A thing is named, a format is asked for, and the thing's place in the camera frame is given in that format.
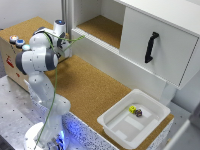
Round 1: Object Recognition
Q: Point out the purple block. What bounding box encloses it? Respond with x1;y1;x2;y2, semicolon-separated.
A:
134;109;144;118

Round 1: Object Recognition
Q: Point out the black door handle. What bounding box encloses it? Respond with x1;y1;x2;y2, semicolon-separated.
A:
143;31;161;64

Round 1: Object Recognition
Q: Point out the green button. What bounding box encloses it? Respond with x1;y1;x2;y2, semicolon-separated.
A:
21;43;32;52

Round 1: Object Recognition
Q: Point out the green cable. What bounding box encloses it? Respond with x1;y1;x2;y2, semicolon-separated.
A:
33;31;86;150

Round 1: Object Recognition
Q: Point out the white plastic box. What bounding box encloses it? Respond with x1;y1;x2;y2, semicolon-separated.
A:
96;88;172;150

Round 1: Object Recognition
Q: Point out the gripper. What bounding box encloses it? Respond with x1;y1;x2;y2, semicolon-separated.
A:
56;35;73;60

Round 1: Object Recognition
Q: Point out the blue button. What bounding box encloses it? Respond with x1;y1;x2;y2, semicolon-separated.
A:
15;38;26;48

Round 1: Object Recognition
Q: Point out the yellow block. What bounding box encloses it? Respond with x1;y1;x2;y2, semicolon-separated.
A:
128;105;137;114

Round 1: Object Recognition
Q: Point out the red button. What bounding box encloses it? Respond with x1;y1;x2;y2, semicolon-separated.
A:
9;34;19;44

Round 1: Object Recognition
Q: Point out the white cabinet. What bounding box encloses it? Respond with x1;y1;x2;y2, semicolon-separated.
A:
70;0;200;108

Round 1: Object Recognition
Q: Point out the white sliding door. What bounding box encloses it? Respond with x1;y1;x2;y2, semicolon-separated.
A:
118;6;200;90

